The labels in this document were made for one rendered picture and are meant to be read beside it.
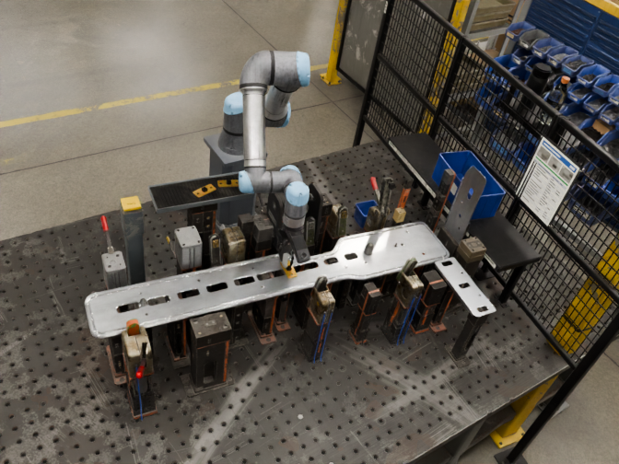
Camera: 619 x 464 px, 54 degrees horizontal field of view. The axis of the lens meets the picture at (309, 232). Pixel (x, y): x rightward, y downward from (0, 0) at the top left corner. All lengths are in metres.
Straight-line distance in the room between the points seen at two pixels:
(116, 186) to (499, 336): 2.59
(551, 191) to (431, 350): 0.78
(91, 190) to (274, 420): 2.36
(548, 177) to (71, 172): 2.98
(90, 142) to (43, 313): 2.21
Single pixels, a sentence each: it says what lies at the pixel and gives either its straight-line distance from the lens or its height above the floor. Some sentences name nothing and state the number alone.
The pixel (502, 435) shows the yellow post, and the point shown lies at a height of 0.03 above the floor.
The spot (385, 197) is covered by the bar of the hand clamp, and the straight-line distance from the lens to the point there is 2.43.
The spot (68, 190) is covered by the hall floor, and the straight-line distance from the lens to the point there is 4.14.
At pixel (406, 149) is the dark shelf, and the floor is 1.03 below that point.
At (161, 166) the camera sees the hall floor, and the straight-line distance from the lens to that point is 4.29.
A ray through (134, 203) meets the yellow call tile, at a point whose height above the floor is 1.16.
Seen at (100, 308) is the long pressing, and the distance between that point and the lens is 2.11.
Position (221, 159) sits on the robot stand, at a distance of 2.53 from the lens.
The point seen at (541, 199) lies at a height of 1.23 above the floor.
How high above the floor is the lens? 2.62
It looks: 43 degrees down
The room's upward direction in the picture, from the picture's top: 11 degrees clockwise
